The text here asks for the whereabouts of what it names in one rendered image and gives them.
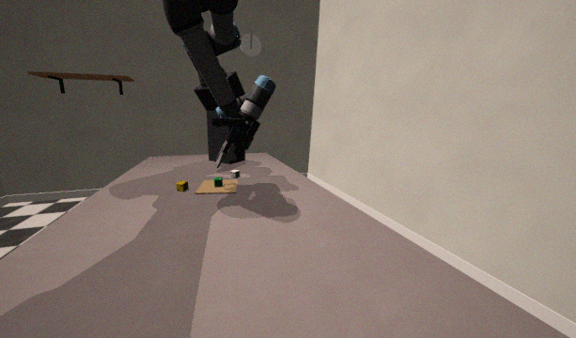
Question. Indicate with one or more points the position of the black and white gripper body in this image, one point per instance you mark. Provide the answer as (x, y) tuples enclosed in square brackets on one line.
[(241, 132)]

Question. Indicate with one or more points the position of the yellow die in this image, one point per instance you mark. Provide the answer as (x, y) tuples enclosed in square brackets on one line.
[(182, 186)]

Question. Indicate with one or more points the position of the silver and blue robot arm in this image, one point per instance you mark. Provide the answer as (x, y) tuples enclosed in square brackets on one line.
[(184, 18)]

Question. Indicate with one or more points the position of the tan flat mat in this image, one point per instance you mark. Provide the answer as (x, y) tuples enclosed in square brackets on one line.
[(207, 187)]

